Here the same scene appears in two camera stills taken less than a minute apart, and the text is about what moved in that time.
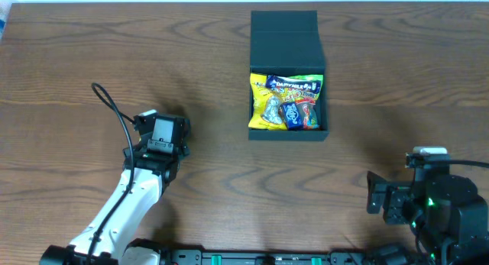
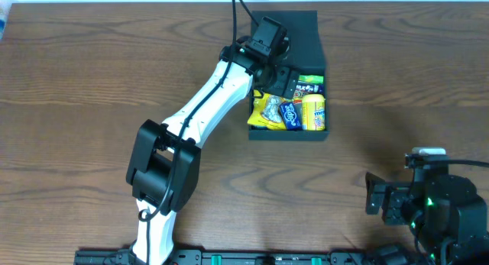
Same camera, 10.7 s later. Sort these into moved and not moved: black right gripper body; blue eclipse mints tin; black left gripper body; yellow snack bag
Moved: black left gripper body
Not moved: black right gripper body; blue eclipse mints tin; yellow snack bag
